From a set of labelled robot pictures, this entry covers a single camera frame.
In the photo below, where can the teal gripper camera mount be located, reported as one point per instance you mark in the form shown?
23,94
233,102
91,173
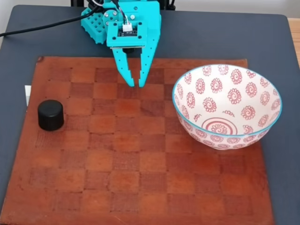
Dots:
114,37

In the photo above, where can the brown leather chessboard mat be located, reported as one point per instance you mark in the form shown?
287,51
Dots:
140,168

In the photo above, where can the white bowl red flower pattern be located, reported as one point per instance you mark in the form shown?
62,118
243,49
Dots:
222,93

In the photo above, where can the black cylinder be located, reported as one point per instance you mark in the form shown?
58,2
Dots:
50,114

